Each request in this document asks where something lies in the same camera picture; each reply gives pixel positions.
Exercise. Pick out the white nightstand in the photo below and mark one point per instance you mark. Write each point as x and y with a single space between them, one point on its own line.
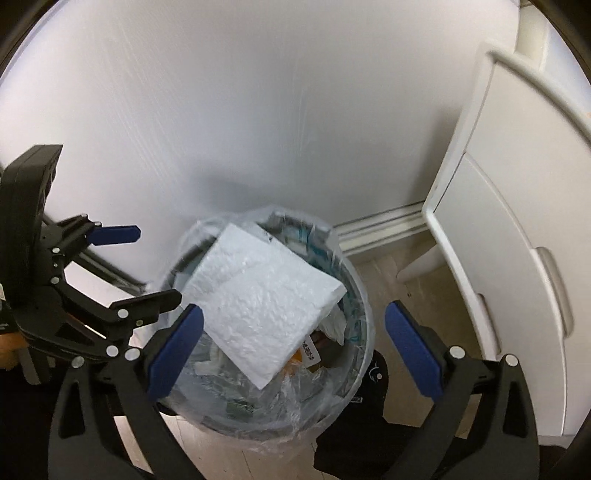
498 230

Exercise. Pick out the white padded mailer envelope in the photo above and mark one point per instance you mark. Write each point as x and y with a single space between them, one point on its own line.
258 304

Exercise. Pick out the teal printed wrapper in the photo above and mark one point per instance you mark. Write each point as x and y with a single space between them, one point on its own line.
300 233

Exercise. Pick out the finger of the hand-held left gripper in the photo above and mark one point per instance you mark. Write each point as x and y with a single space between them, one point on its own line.
147 304
115 234

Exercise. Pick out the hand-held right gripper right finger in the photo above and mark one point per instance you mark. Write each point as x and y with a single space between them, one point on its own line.
411 353

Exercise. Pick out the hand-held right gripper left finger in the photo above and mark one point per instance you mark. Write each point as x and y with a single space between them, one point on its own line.
178 353

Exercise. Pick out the round grey trash bin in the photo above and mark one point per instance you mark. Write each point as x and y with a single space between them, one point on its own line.
358 332

